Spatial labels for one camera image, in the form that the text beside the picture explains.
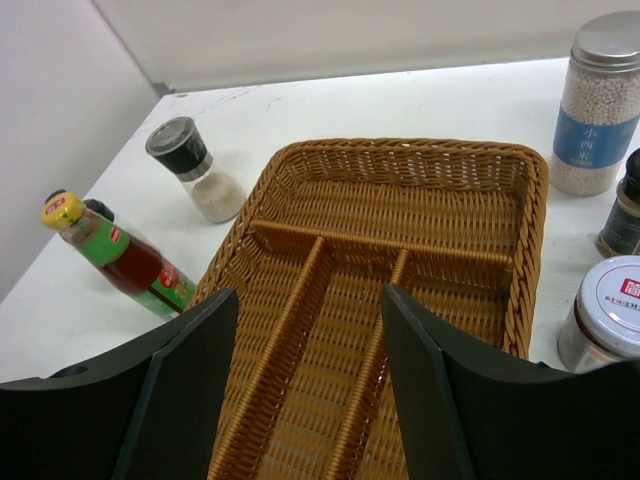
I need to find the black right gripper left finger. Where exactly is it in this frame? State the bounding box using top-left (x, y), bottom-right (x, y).
top-left (1, 288), bottom-right (239, 479)

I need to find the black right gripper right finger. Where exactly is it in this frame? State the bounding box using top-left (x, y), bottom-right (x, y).
top-left (381, 285), bottom-right (639, 479)

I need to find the green label sauce bottle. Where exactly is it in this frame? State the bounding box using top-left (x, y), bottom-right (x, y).
top-left (40, 190), bottom-right (196, 320)

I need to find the tall white pearl jar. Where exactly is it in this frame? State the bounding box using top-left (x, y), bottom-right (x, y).
top-left (550, 10), bottom-right (639, 196)

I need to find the white lid spice jar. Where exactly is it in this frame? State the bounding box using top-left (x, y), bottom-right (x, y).
top-left (557, 255), bottom-right (639, 373)

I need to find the brown wicker divided basket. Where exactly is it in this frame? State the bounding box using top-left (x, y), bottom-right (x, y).
top-left (194, 138), bottom-right (549, 479)

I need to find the small black knob shaker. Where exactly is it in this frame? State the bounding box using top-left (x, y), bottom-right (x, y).
top-left (84, 199), bottom-right (116, 223)

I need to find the dark pepper spice bottle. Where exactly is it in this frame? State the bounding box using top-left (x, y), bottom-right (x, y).
top-left (596, 149), bottom-right (640, 258)

